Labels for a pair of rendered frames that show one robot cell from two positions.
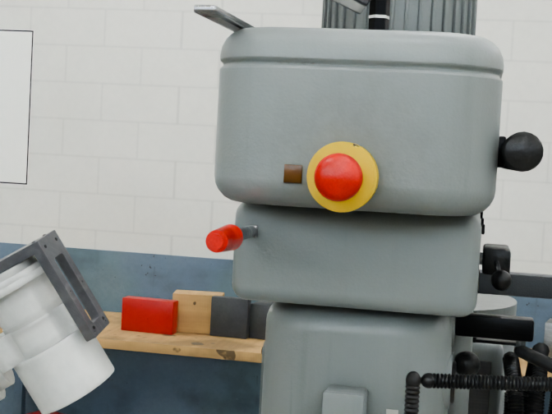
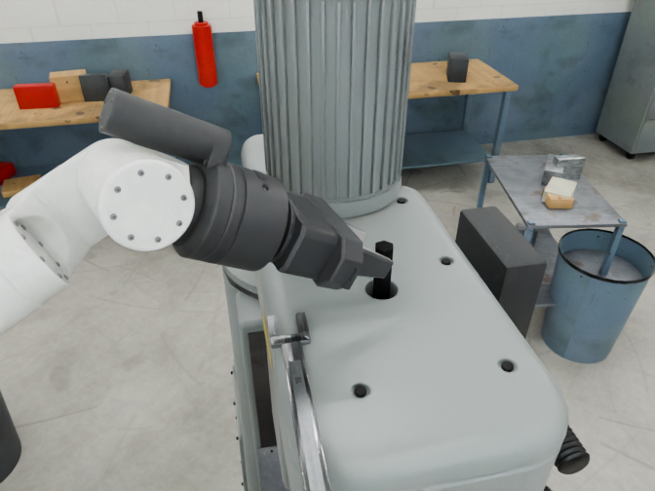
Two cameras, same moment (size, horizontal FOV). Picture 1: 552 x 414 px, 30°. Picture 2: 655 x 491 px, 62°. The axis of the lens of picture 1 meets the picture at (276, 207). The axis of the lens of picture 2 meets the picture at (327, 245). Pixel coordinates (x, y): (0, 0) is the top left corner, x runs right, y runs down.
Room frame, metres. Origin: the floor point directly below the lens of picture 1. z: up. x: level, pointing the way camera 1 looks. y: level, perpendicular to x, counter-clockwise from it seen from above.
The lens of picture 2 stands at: (0.70, 0.14, 2.28)
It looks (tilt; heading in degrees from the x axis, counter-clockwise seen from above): 35 degrees down; 337
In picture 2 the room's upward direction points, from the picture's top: straight up
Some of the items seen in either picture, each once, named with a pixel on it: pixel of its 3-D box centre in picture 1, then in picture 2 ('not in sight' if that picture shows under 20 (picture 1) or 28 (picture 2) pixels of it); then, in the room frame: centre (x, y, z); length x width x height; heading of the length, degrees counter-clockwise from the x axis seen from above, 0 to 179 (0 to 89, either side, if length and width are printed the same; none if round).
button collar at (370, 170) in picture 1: (342, 177); not in sight; (0.88, -0.06, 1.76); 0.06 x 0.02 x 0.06; 79
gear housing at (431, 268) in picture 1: (370, 245); not in sight; (1.15, -0.11, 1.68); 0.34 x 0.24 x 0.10; 169
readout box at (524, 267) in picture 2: not in sight; (493, 277); (1.34, -0.48, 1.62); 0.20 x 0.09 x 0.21; 169
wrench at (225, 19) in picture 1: (241, 27); (303, 410); (0.98, 0.04, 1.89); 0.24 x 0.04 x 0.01; 168
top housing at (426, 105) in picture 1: (374, 127); (373, 330); (1.12, -0.10, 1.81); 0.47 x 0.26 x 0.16; 169
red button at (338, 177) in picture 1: (339, 177); not in sight; (0.86, -0.05, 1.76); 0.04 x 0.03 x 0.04; 79
